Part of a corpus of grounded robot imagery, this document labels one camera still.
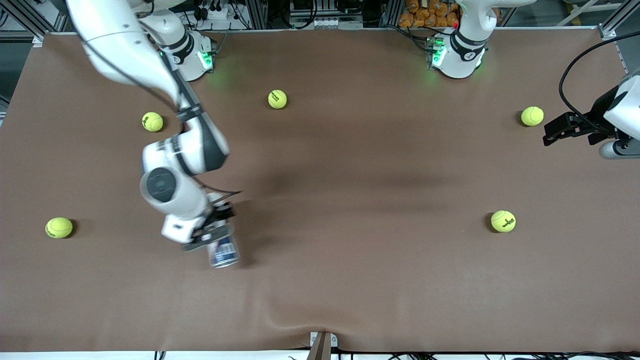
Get white blue tennis ball can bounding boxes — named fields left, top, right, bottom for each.
left=207, top=231, right=241, bottom=269

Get white stand bars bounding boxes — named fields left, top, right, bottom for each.
left=557, top=0, right=626, bottom=26

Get brown table mat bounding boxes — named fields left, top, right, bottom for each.
left=0, top=27, right=640, bottom=353

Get orange packets pile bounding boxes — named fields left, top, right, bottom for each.
left=398, top=0, right=461, bottom=29

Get white power strip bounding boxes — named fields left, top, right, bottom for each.
left=197, top=5, right=231, bottom=21

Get white terminal strip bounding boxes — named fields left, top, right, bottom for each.
left=290, top=17, right=363, bottom=30

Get black electronics box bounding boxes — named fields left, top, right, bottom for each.
left=290, top=0, right=341, bottom=16

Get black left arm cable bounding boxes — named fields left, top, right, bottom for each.
left=559, top=31, right=640, bottom=123

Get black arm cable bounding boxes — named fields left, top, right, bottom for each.
left=80, top=30, right=243, bottom=201
left=559, top=31, right=640, bottom=123

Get aluminium frame strut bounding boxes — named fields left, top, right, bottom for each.
left=0, top=0, right=71, bottom=47
left=597, top=0, right=640, bottom=38

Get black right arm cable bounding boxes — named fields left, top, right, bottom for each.
left=80, top=30, right=243, bottom=201

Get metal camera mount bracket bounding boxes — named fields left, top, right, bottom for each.
left=306, top=331, right=339, bottom=360

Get aluminium frame post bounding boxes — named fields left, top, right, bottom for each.
left=247, top=0, right=268, bottom=30
left=382, top=0, right=403, bottom=28

